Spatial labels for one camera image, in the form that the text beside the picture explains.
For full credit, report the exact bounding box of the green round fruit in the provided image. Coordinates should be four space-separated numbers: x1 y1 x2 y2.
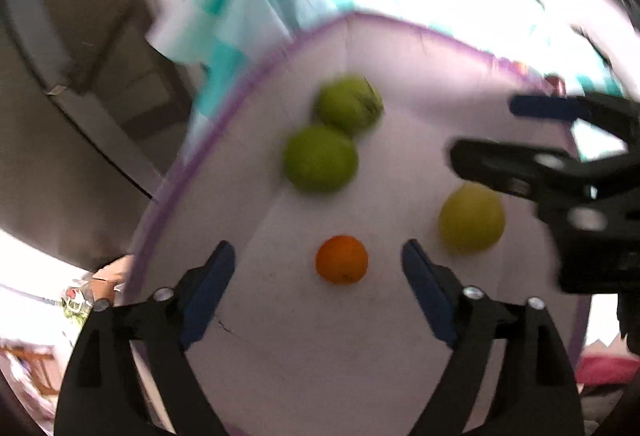
283 125 360 194

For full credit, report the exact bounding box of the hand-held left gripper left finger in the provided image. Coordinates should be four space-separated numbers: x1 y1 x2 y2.
54 240 236 436

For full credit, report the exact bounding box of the orange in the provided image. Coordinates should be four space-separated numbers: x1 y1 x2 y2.
315 235 370 286

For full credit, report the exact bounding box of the brown cardboard box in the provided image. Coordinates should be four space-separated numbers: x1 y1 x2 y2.
91 255 137 308

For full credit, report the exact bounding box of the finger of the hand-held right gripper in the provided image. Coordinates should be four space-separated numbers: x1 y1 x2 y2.
447 138 640 206
509 91 640 153

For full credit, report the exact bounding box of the pink cloth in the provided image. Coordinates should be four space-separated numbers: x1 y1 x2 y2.
575 350 640 387

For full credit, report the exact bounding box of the yellow-green round fruit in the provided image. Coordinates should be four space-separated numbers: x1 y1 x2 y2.
438 181 506 253

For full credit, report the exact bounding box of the green fruit with dark stem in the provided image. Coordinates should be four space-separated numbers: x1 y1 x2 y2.
314 75 385 135

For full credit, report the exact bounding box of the teal and white checked cloth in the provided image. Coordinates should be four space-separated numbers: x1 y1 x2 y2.
147 0 626 127

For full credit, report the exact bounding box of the white mat with purple edge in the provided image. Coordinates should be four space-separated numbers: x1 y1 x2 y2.
120 11 593 436

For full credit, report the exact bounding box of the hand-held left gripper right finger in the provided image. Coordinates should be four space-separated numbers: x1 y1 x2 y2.
401 239 586 436

